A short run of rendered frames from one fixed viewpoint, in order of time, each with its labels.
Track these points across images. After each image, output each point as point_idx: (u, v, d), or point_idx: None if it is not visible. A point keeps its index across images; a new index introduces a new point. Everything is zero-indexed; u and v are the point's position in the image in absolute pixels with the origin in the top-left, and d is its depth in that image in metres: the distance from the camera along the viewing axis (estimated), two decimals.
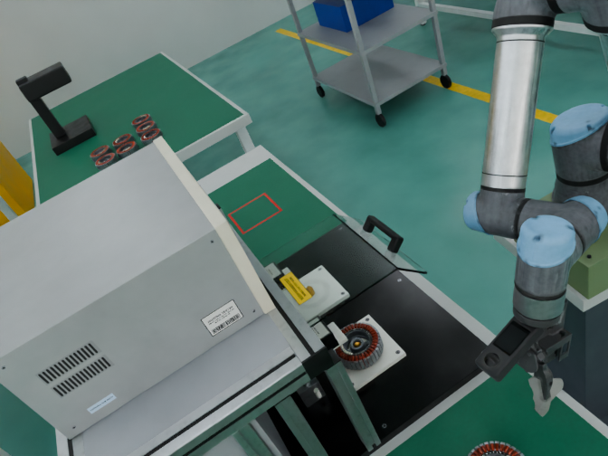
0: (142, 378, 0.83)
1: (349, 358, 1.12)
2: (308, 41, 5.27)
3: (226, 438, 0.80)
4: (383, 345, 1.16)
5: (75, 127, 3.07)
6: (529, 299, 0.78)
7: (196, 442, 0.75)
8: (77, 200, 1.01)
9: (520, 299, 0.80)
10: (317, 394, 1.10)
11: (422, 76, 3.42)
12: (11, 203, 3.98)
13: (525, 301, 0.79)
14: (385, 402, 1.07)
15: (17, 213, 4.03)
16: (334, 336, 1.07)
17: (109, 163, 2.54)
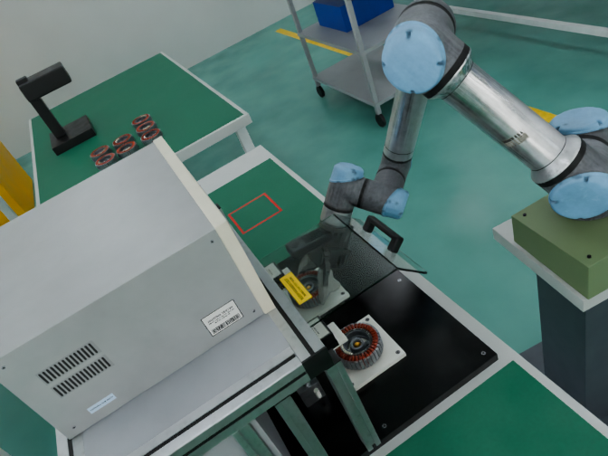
0: (142, 378, 0.83)
1: (349, 358, 1.12)
2: (308, 41, 5.27)
3: (226, 438, 0.80)
4: (383, 345, 1.16)
5: (75, 127, 3.07)
6: (327, 209, 1.25)
7: (196, 442, 0.75)
8: (77, 200, 1.01)
9: (323, 211, 1.27)
10: (317, 394, 1.10)
11: None
12: (11, 203, 3.98)
13: (325, 211, 1.26)
14: (385, 402, 1.07)
15: (17, 213, 4.03)
16: (334, 336, 1.07)
17: (109, 163, 2.54)
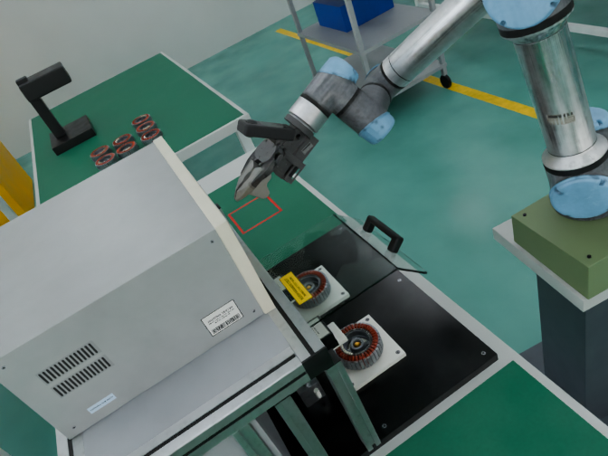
0: (142, 378, 0.83)
1: (349, 358, 1.12)
2: (308, 41, 5.27)
3: (226, 438, 0.80)
4: (383, 345, 1.16)
5: (75, 127, 3.07)
6: (304, 99, 1.05)
7: (196, 442, 0.75)
8: (77, 200, 1.01)
9: (298, 100, 1.06)
10: (317, 394, 1.10)
11: (422, 76, 3.42)
12: (11, 203, 3.98)
13: (299, 100, 1.05)
14: (385, 402, 1.07)
15: (17, 213, 4.03)
16: (334, 336, 1.07)
17: (109, 163, 2.54)
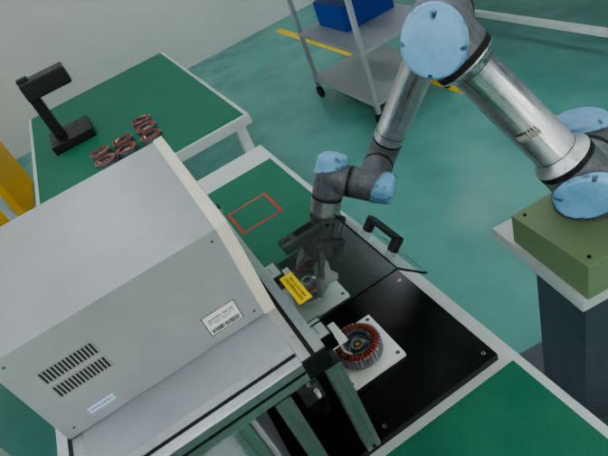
0: (142, 378, 0.83)
1: (349, 358, 1.12)
2: (308, 41, 5.27)
3: (226, 438, 0.80)
4: (383, 345, 1.16)
5: (75, 127, 3.07)
6: (316, 201, 1.22)
7: (196, 442, 0.75)
8: (77, 200, 1.01)
9: (312, 203, 1.24)
10: (317, 394, 1.10)
11: None
12: (11, 203, 3.98)
13: (313, 204, 1.23)
14: (385, 402, 1.07)
15: (17, 213, 4.03)
16: (334, 336, 1.07)
17: (109, 163, 2.54)
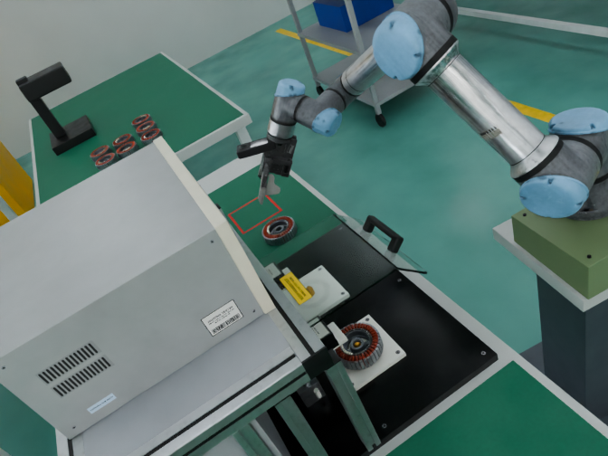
0: (142, 378, 0.83)
1: (349, 358, 1.12)
2: (308, 41, 5.27)
3: (226, 438, 0.80)
4: (383, 345, 1.16)
5: (75, 127, 3.07)
6: (270, 119, 1.41)
7: (196, 442, 0.75)
8: (77, 200, 1.01)
9: (269, 120, 1.43)
10: (317, 394, 1.10)
11: None
12: (11, 203, 3.98)
13: (269, 121, 1.42)
14: (385, 402, 1.07)
15: (17, 213, 4.03)
16: (334, 336, 1.07)
17: (109, 163, 2.54)
